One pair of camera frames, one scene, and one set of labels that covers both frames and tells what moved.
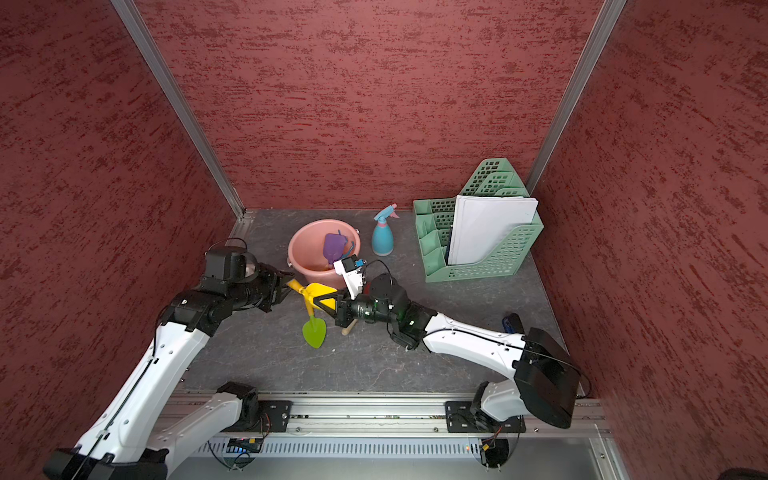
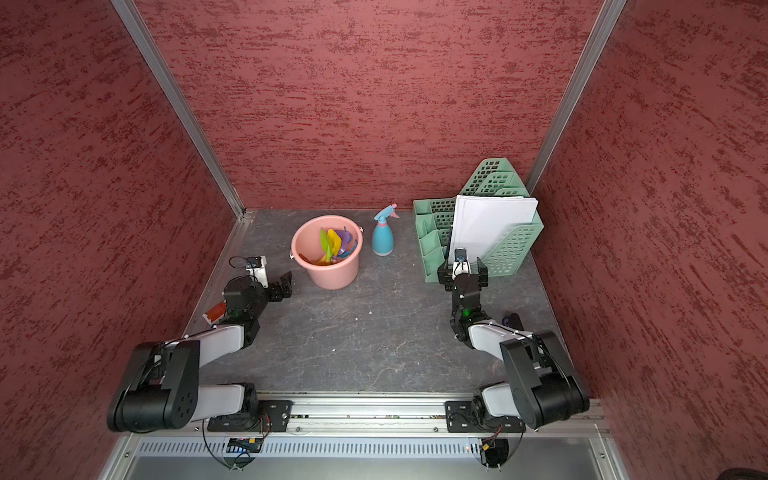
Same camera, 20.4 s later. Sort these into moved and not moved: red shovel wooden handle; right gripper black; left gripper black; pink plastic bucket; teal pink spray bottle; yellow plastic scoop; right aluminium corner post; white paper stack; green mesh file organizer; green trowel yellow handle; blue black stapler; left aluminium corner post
Moved: right gripper black; yellow plastic scoop; red shovel wooden handle; green trowel yellow handle
Not moved: teal pink spray bottle; left gripper black; green mesh file organizer; white paper stack; left aluminium corner post; blue black stapler; pink plastic bucket; right aluminium corner post
